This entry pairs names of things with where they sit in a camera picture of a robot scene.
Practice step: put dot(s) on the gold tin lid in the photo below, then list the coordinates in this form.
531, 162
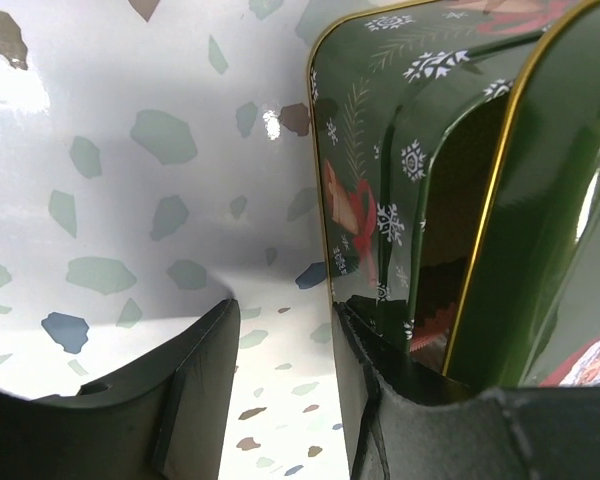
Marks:
529, 311

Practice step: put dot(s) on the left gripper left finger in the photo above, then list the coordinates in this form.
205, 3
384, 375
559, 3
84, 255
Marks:
162, 416

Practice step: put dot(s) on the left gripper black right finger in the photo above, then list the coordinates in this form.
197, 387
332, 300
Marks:
402, 420

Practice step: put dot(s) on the gold cookie tin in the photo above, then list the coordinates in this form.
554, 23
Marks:
408, 104

